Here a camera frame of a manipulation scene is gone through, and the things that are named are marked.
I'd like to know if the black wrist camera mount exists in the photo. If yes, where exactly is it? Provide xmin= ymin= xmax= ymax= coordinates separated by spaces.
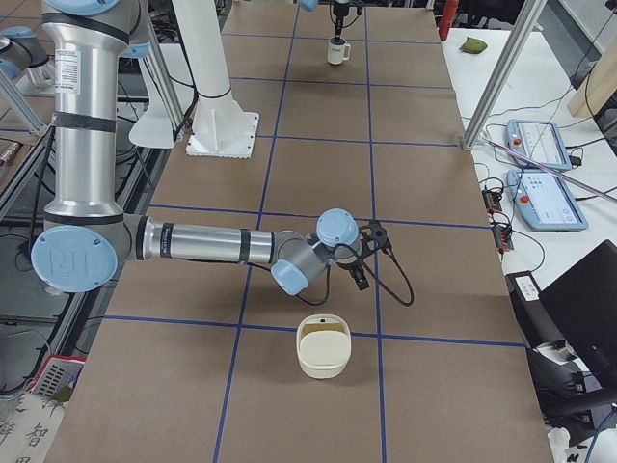
xmin=359 ymin=220 xmax=393 ymax=259

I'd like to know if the black laptop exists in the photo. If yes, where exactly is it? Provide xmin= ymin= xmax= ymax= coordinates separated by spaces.
xmin=539 ymin=239 xmax=616 ymax=386

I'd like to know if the white plastic basket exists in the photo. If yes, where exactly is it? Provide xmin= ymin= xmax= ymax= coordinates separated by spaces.
xmin=26 ymin=355 xmax=86 ymax=397

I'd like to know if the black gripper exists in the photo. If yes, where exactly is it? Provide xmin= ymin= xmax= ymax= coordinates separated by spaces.
xmin=332 ymin=0 xmax=350 ymax=41
xmin=335 ymin=238 xmax=372 ymax=291

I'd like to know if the white ribbed mug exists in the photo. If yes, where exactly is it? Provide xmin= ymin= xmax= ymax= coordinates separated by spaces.
xmin=327 ymin=37 xmax=351 ymax=66

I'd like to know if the cream square bowl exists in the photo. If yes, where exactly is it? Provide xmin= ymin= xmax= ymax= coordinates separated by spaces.
xmin=296 ymin=313 xmax=352 ymax=379

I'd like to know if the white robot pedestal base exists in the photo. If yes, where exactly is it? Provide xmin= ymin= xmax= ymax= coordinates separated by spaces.
xmin=173 ymin=0 xmax=259 ymax=158

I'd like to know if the black braided camera cable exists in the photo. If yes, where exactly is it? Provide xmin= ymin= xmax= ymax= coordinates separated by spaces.
xmin=296 ymin=243 xmax=415 ymax=309

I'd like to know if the green bean bag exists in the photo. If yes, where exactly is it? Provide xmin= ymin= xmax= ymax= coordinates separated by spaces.
xmin=459 ymin=37 xmax=488 ymax=55

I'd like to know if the blue teach pendant near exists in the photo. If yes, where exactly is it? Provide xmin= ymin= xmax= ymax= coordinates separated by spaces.
xmin=506 ymin=169 xmax=589 ymax=232

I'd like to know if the blue teach pendant far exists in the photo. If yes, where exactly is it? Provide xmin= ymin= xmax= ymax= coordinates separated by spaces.
xmin=506 ymin=120 xmax=572 ymax=171

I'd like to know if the aluminium frame post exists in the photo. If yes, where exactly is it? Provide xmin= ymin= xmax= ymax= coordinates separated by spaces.
xmin=461 ymin=0 xmax=548 ymax=151

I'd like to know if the blue teach pendant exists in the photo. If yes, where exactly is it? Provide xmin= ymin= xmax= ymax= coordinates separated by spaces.
xmin=506 ymin=120 xmax=572 ymax=171
xmin=506 ymin=169 xmax=589 ymax=232

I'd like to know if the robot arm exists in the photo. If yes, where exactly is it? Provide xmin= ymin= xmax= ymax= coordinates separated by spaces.
xmin=297 ymin=0 xmax=351 ymax=40
xmin=31 ymin=1 xmax=373 ymax=295

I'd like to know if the wooden plank stand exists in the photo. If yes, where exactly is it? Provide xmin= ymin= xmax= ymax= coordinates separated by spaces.
xmin=568 ymin=40 xmax=617 ymax=118

